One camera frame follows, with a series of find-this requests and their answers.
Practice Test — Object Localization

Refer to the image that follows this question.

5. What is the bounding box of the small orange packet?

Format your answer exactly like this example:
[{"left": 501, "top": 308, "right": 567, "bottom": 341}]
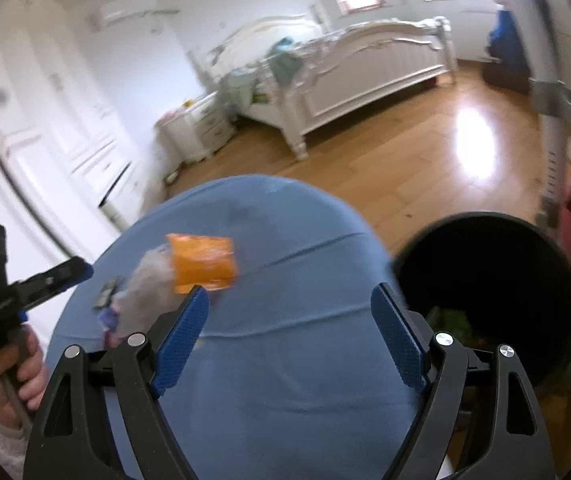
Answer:
[{"left": 166, "top": 233, "right": 238, "bottom": 295}]

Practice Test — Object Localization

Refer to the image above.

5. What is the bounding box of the dark armchair with clothes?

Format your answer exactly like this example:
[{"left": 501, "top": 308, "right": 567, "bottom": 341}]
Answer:
[{"left": 481, "top": 9, "right": 531, "bottom": 96}]

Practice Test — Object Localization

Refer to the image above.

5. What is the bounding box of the person's left hand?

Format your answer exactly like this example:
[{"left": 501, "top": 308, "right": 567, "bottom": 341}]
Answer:
[{"left": 0, "top": 324, "right": 48, "bottom": 429}]

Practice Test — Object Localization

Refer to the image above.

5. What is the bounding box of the round blue table cloth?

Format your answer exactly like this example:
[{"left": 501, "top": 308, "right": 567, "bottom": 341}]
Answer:
[{"left": 47, "top": 174, "right": 420, "bottom": 479}]

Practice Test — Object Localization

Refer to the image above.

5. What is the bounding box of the white bed frame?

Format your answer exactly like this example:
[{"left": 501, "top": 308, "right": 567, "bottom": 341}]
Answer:
[{"left": 197, "top": 15, "right": 458, "bottom": 160}]

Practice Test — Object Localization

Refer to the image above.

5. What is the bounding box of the white nightstand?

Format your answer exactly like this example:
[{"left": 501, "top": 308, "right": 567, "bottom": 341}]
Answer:
[{"left": 156, "top": 92, "right": 236, "bottom": 164}]

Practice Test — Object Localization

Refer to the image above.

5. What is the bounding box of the white air conditioner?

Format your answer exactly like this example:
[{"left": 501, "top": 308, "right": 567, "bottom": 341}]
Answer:
[{"left": 92, "top": 0, "right": 158, "bottom": 30}]

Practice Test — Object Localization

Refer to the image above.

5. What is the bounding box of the black trash bin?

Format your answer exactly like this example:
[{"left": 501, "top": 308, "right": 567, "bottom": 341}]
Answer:
[{"left": 392, "top": 211, "right": 571, "bottom": 392}]

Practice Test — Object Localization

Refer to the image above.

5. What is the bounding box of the white wardrobe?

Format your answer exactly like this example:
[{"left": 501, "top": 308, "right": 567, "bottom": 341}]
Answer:
[{"left": 0, "top": 0, "right": 142, "bottom": 262}]

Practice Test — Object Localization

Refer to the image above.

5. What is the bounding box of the crumpled white tissue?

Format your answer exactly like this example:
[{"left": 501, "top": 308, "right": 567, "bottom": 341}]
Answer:
[{"left": 113, "top": 245, "right": 184, "bottom": 339}]

